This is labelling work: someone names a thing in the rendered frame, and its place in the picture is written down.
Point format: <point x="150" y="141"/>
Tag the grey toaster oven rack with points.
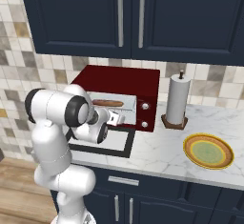
<point x="128" y="102"/>

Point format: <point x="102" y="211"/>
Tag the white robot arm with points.
<point x="50" y="138"/>

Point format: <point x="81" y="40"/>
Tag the white paper towel roll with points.
<point x="178" y="100"/>

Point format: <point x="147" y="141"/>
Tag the silver toaster oven knob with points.
<point x="145" y="106"/>
<point x="144" y="124"/>

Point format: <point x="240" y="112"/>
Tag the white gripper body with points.
<point x="127" y="119"/>

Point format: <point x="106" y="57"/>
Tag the red toaster oven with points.
<point x="127" y="78"/>

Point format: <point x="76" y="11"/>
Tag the brown paper towel holder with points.
<point x="173" y="126"/>

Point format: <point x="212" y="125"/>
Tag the yellow orange green plate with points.
<point x="208" y="151"/>

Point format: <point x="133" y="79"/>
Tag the black glass toaster oven door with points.
<point x="118" y="140"/>

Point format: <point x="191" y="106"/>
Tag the brown baguette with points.
<point x="107" y="103"/>

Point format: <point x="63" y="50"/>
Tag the dark blue drawer front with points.
<point x="219" y="199"/>
<point x="158" y="185"/>

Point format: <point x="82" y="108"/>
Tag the dark blue cupboard door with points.
<point x="165" y="212"/>
<point x="73" y="11"/>
<point x="197" y="15"/>
<point x="101" y="207"/>

